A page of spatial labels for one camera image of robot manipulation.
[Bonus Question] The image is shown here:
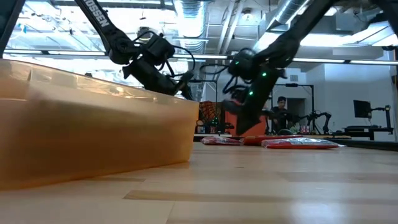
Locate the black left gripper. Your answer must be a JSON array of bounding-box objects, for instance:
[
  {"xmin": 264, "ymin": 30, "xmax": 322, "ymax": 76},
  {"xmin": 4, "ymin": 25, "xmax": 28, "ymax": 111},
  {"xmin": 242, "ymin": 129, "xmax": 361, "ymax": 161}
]
[{"xmin": 122, "ymin": 58, "xmax": 195, "ymax": 100}]

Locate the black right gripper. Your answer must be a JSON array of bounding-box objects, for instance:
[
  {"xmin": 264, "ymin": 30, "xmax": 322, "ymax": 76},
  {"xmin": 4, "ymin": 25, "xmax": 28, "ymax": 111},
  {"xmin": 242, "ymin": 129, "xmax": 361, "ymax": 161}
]
[{"xmin": 222, "ymin": 67, "xmax": 285, "ymax": 136}]

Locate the orange panel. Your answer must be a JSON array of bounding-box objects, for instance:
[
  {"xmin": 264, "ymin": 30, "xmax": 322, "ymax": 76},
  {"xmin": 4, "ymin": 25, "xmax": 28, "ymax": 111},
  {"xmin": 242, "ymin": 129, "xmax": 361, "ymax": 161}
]
[{"xmin": 225, "ymin": 110, "xmax": 268, "ymax": 137}]

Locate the black background robot station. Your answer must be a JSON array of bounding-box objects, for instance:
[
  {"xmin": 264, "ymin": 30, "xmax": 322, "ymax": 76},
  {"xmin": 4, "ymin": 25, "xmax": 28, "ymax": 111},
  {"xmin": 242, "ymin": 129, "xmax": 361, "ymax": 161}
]
[{"xmin": 195, "ymin": 101, "xmax": 234, "ymax": 135}]

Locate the person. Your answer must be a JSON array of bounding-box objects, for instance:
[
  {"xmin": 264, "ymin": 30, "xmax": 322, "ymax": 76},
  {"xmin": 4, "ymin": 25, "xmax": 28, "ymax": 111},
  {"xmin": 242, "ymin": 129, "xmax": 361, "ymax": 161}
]
[{"xmin": 267, "ymin": 96, "xmax": 300, "ymax": 135}]

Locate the long LED light bar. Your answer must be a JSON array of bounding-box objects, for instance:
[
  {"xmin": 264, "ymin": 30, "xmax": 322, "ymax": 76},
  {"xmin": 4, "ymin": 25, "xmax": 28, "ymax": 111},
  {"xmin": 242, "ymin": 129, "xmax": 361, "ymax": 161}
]
[{"xmin": 2, "ymin": 49, "xmax": 398, "ymax": 66}]

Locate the translucent orange plastic basket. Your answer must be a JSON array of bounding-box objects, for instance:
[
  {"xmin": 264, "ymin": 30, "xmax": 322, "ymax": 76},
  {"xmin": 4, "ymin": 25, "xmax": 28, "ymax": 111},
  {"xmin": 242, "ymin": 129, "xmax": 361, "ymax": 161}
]
[{"xmin": 0, "ymin": 58, "xmax": 200, "ymax": 191}]

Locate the black monitor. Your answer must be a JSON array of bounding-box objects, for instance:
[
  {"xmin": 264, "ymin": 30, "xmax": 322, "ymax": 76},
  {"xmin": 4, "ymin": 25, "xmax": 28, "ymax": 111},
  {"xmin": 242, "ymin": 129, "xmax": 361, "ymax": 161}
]
[{"xmin": 353, "ymin": 100, "xmax": 373, "ymax": 119}]

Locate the black desk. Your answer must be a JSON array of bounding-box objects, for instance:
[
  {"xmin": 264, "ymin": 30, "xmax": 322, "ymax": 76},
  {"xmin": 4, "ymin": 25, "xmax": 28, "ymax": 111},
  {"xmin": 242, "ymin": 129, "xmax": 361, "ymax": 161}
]
[{"xmin": 343, "ymin": 124, "xmax": 395, "ymax": 141}]

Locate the black camera stand frame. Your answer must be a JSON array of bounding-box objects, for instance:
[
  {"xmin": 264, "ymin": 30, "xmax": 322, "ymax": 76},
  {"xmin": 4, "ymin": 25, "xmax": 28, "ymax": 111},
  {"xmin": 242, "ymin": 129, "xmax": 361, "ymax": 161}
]
[
  {"xmin": 186, "ymin": 78, "xmax": 218, "ymax": 103},
  {"xmin": 273, "ymin": 83, "xmax": 315, "ymax": 133}
]

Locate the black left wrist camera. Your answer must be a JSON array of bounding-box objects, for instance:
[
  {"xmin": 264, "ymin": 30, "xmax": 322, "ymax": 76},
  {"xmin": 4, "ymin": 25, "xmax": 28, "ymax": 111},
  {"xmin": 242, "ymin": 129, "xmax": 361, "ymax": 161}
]
[{"xmin": 145, "ymin": 32, "xmax": 176, "ymax": 60}]

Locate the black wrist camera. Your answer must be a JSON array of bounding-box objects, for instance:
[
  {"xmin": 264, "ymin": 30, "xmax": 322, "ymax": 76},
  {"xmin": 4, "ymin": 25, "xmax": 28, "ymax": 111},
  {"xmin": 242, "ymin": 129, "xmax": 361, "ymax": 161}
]
[
  {"xmin": 228, "ymin": 49, "xmax": 259, "ymax": 82},
  {"xmin": 145, "ymin": 32, "xmax": 176, "ymax": 60}
]

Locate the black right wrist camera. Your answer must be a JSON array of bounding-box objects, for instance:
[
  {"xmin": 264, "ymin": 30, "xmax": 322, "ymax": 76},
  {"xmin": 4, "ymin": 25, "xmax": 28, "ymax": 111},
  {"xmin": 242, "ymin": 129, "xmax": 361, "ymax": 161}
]
[{"xmin": 228, "ymin": 49, "xmax": 259, "ymax": 82}]

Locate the silver ventilation duct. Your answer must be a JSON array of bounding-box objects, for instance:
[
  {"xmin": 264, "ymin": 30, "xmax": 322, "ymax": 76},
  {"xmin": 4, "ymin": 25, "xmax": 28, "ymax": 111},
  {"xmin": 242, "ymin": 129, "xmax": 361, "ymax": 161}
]
[{"xmin": 173, "ymin": 0, "xmax": 210, "ymax": 100}]

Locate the black aluminium table frame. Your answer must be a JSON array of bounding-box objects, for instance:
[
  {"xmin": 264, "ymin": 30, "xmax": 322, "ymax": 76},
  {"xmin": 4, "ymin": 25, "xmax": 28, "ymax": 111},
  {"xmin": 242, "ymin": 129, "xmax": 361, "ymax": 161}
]
[{"xmin": 334, "ymin": 138, "xmax": 398, "ymax": 152}]

